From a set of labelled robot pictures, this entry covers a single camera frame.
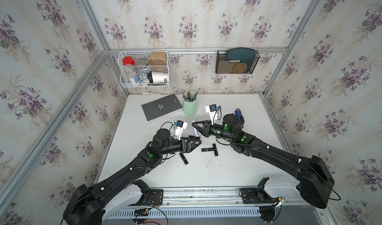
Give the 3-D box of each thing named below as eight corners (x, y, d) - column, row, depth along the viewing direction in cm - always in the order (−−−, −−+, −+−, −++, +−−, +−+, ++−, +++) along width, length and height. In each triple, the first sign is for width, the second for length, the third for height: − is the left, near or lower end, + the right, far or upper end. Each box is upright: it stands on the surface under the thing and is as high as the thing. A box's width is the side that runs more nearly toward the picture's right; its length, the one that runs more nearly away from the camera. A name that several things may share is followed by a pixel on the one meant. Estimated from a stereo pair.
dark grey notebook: (147, 121, 104) (146, 118, 101) (142, 107, 112) (141, 104, 110) (181, 108, 112) (181, 105, 109) (174, 96, 120) (174, 93, 118)
